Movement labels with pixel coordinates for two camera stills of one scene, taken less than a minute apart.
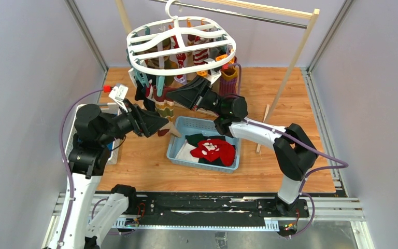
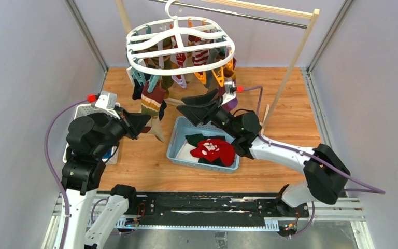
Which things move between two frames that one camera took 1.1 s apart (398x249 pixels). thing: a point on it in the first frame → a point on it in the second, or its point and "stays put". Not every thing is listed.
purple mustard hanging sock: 228,80 stays put
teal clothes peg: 160,81 → 153,80
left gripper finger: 148,122 → 133,122
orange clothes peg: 202,73 → 220,78
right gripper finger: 198,85 → 208,98
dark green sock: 195,139 stays put
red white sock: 213,149 stays put
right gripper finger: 188,96 → 197,114
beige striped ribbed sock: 165,106 → 151,102
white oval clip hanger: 180,45 stays put
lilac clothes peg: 183,80 stays put
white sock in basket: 184,154 stays put
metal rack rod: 161,2 stays put
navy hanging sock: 140,95 stays put
